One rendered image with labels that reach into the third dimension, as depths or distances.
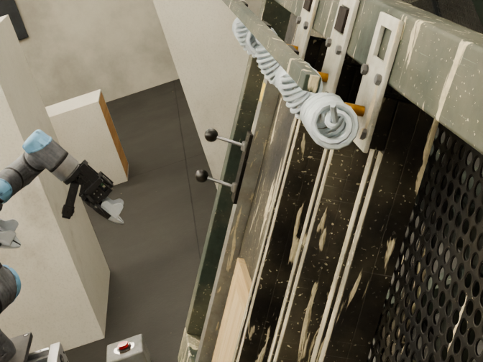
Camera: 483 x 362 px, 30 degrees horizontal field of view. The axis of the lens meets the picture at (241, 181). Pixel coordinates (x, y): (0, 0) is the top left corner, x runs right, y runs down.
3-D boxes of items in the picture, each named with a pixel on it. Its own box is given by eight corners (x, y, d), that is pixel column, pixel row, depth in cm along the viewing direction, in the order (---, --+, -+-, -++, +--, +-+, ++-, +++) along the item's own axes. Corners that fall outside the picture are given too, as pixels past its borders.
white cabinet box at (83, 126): (66, 184, 796) (36, 110, 772) (129, 164, 796) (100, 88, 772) (62, 202, 754) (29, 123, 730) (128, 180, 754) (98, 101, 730)
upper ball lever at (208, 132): (249, 153, 247) (206, 138, 251) (253, 139, 246) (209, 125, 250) (244, 155, 243) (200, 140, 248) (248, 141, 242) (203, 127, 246)
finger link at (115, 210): (134, 216, 260) (110, 195, 257) (120, 230, 261) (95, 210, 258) (134, 212, 263) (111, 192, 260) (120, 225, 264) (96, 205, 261)
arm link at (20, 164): (-9, 179, 256) (13, 159, 250) (12, 163, 265) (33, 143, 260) (10, 200, 257) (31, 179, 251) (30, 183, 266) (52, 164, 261)
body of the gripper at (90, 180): (114, 192, 256) (82, 164, 253) (93, 212, 258) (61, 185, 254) (115, 183, 264) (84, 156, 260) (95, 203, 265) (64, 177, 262)
